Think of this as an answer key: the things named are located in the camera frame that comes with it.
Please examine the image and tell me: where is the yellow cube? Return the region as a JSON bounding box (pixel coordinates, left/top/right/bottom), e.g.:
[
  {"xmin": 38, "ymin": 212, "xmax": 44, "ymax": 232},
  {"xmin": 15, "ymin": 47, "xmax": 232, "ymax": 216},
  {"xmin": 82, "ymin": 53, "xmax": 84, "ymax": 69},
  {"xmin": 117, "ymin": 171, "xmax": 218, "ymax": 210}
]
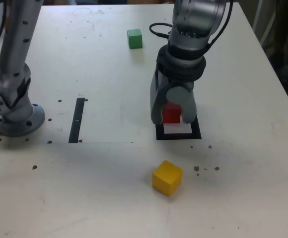
[{"xmin": 151, "ymin": 160, "xmax": 184, "ymax": 198}]

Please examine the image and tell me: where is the black tape strip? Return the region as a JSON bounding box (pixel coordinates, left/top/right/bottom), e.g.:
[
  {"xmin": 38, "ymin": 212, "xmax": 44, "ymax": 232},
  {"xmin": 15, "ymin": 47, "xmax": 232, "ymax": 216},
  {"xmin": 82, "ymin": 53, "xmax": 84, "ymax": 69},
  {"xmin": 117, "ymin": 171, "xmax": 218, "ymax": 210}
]
[{"xmin": 68, "ymin": 97, "xmax": 85, "ymax": 144}]

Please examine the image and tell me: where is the green cube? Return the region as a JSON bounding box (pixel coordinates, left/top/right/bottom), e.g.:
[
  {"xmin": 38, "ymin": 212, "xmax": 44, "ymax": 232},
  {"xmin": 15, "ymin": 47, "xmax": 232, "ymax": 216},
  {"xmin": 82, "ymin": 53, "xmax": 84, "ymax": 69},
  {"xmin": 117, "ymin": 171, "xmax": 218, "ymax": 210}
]
[{"xmin": 127, "ymin": 28, "xmax": 144, "ymax": 50}]

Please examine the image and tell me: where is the red cube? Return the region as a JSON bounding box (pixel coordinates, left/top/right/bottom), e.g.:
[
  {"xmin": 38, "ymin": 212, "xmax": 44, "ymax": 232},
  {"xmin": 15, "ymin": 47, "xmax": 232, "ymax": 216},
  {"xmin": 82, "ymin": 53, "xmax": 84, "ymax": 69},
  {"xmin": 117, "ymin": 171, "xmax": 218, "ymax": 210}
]
[{"xmin": 162, "ymin": 103, "xmax": 183, "ymax": 124}]

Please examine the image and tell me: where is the black tape square outline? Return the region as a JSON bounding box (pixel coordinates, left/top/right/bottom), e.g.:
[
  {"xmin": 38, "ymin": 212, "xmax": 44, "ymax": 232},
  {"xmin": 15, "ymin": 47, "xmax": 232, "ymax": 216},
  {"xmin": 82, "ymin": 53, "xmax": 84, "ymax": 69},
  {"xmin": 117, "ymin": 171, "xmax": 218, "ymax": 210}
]
[{"xmin": 155, "ymin": 116, "xmax": 202, "ymax": 141}]

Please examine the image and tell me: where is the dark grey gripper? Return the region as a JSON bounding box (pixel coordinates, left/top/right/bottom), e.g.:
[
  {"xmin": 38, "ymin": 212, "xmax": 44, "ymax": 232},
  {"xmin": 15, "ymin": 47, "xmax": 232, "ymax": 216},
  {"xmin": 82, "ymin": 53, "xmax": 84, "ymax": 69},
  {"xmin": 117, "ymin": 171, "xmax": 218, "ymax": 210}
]
[{"xmin": 149, "ymin": 69, "xmax": 197, "ymax": 125}]

